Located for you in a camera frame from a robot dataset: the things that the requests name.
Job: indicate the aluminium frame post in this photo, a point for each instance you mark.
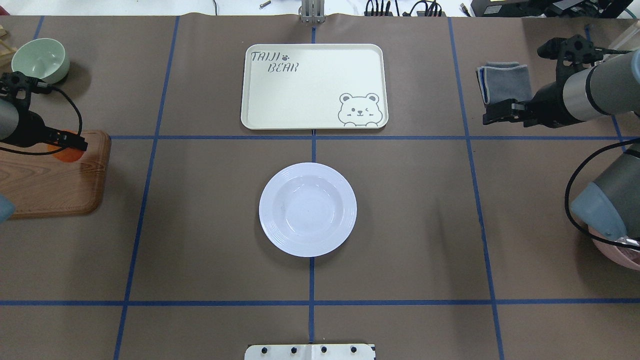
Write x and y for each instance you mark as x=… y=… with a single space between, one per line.
x=312 y=12

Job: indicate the white round plate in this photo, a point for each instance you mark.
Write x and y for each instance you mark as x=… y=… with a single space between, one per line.
x=307 y=209

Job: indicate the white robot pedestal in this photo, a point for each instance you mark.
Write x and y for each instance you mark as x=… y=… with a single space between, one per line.
x=331 y=351

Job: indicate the cream bear tray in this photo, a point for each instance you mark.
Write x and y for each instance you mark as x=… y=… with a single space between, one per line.
x=314 y=86

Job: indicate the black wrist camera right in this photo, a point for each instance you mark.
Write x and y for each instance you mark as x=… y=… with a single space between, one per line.
x=576 y=50

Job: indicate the black monitor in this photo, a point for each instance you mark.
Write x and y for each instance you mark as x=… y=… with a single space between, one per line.
x=599 y=9

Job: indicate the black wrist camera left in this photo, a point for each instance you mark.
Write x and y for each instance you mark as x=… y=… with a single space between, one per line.
x=11 y=83

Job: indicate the grey folded cloth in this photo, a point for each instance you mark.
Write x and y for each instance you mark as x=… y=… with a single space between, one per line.
x=500 y=81

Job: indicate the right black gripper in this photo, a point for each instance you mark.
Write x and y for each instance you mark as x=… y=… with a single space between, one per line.
x=549 y=102

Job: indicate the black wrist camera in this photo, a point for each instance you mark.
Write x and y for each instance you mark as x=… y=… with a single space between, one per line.
x=576 y=50
x=11 y=83

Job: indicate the orange fruit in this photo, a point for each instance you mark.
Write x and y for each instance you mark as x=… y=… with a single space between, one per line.
x=68 y=154

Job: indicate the green bowl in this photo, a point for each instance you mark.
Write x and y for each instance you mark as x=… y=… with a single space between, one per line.
x=42 y=58

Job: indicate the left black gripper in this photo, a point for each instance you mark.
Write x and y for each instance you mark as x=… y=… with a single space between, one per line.
x=31 y=129

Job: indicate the black power strip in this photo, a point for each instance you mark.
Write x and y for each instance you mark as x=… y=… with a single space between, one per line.
x=404 y=9

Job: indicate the wooden cutting board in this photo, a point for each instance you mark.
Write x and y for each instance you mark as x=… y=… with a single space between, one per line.
x=44 y=186

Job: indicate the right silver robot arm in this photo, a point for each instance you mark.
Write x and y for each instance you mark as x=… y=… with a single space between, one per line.
x=607 y=210

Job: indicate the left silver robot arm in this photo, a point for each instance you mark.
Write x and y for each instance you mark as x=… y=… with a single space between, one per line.
x=9 y=121

